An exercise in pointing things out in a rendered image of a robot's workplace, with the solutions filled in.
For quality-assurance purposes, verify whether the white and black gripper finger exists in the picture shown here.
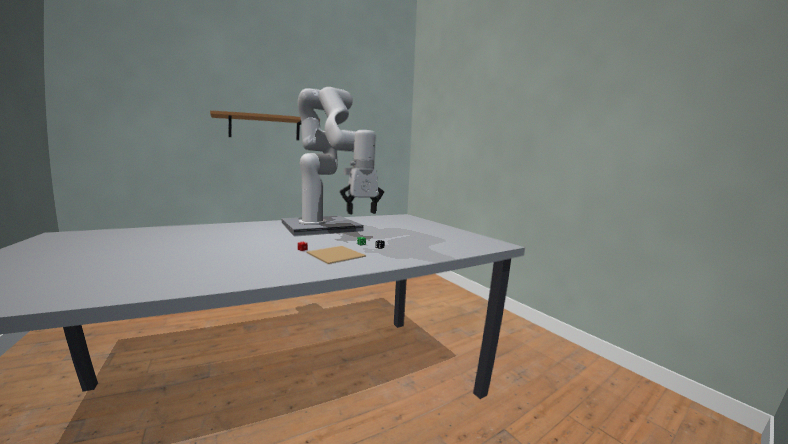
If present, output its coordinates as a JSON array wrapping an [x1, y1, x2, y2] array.
[[371, 187, 384, 214], [340, 185, 355, 215]]

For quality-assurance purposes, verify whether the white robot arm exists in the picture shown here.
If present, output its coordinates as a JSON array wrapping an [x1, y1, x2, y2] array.
[[298, 87, 376, 225]]

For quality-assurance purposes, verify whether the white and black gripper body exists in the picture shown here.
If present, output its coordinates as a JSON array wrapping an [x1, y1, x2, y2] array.
[[348, 168, 378, 198]]

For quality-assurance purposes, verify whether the tan square mat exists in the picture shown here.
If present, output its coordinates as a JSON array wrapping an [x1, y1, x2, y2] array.
[[306, 246, 366, 264]]

